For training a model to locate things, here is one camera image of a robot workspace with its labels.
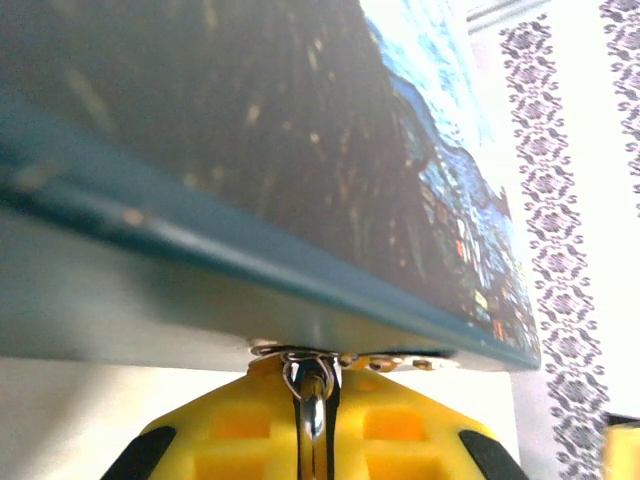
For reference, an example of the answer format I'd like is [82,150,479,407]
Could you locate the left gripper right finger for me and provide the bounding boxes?
[325,368,531,480]

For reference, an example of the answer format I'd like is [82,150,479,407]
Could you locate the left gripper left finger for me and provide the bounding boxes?
[102,362,304,480]

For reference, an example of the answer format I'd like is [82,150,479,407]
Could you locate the starry night tin box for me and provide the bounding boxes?
[0,0,544,374]

